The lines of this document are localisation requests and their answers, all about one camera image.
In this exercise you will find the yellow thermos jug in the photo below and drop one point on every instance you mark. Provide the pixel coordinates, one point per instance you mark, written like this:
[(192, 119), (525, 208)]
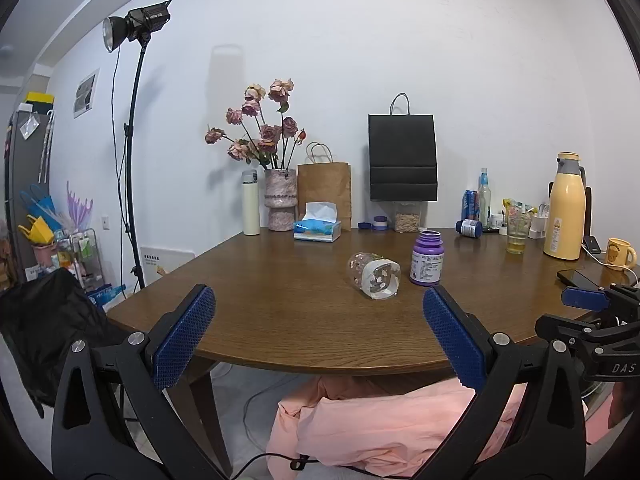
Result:
[(564, 215)]

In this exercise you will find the small white jar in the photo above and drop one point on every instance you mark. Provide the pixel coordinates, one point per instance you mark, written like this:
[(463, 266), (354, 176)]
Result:
[(497, 222)]

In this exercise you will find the black light stand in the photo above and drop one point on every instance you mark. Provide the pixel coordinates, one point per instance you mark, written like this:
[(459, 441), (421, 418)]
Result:
[(131, 160)]

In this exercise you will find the small purple jar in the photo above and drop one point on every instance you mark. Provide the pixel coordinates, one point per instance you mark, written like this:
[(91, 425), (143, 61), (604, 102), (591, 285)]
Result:
[(380, 223)]

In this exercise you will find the yellow box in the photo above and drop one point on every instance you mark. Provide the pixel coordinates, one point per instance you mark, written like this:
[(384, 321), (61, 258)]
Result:
[(40, 99)]

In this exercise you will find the brown paper bag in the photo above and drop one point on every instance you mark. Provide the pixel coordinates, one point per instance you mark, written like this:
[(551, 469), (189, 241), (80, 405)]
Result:
[(325, 192)]

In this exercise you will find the black smartphone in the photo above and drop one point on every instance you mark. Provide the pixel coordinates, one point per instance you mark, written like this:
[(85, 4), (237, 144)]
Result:
[(580, 279)]

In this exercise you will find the small blue-capped bottle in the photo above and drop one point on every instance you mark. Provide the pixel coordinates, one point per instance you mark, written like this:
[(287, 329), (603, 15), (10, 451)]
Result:
[(469, 228)]

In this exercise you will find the purple pill bottle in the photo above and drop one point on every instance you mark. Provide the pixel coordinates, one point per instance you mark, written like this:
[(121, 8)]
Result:
[(426, 260)]

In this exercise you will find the blue drink can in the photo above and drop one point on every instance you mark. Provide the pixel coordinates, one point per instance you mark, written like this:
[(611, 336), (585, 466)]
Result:
[(469, 205)]

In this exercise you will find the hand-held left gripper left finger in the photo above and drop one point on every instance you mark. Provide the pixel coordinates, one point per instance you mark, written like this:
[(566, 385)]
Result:
[(185, 340)]

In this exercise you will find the black cloth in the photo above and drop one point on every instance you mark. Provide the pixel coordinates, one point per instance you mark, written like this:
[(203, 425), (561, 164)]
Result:
[(45, 325)]

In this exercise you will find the white charger box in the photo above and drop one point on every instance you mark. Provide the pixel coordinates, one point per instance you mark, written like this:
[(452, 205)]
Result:
[(539, 225)]

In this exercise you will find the wooden table leg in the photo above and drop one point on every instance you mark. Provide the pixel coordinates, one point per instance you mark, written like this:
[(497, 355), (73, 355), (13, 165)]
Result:
[(195, 405)]

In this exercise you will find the white thermos bottle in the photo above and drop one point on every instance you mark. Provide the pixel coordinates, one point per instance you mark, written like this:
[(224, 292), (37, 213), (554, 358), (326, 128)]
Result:
[(251, 207)]

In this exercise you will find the black paper bag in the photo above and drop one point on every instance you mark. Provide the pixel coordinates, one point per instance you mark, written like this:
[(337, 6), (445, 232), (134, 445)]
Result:
[(402, 155)]

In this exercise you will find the grey refrigerator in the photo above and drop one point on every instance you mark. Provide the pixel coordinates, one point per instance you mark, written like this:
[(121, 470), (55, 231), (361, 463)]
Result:
[(25, 170)]

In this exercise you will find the glass of yellow liquid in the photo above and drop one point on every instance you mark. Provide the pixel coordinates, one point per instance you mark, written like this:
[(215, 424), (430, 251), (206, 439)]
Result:
[(518, 237)]

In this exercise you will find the pink ribbed vase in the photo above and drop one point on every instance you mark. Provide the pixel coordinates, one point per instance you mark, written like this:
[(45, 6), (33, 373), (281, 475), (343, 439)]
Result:
[(280, 200)]

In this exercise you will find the wall poster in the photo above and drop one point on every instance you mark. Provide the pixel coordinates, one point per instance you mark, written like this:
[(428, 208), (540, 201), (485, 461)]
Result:
[(85, 94)]

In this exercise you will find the blue tissue box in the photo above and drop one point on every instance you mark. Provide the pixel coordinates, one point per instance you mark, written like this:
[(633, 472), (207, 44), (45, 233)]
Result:
[(316, 230)]

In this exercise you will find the colourful snack packets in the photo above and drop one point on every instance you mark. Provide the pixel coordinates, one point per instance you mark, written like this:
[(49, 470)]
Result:
[(517, 206)]

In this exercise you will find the black studio light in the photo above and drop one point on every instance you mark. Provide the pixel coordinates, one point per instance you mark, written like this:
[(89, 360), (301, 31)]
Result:
[(142, 20)]

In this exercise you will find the clear glass jar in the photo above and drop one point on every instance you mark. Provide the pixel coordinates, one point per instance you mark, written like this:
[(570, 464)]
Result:
[(375, 275)]

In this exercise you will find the white flat box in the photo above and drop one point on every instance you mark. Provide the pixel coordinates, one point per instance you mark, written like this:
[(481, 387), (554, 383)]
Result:
[(165, 259)]

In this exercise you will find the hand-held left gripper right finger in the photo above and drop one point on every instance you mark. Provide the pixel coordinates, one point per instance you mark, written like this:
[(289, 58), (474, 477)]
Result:
[(452, 340)]

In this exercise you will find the clear glass bottle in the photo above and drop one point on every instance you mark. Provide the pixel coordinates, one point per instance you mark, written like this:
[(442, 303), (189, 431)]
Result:
[(484, 205)]

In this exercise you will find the clear jar of oats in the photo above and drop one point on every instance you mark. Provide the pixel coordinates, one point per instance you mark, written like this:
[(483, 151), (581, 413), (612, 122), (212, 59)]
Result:
[(407, 219)]

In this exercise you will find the pink cloth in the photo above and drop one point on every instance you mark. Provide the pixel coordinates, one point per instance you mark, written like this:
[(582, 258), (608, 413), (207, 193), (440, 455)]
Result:
[(380, 425)]

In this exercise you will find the blue hangers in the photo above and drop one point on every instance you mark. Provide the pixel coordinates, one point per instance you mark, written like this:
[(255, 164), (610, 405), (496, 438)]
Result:
[(40, 205)]

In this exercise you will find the purple hangers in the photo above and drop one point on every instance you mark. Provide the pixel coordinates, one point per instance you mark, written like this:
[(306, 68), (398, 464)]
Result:
[(80, 207)]

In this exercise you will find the dried pink roses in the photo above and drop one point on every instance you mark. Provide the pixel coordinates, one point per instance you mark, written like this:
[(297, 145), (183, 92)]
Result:
[(270, 132)]

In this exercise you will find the yellow mug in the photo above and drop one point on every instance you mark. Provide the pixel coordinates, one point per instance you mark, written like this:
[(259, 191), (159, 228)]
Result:
[(619, 255)]

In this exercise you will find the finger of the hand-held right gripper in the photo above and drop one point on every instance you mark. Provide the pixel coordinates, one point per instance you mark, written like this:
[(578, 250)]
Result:
[(582, 297), (565, 329)]

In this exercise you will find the pink bucket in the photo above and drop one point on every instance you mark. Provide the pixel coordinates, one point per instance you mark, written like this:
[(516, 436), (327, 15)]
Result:
[(43, 255)]

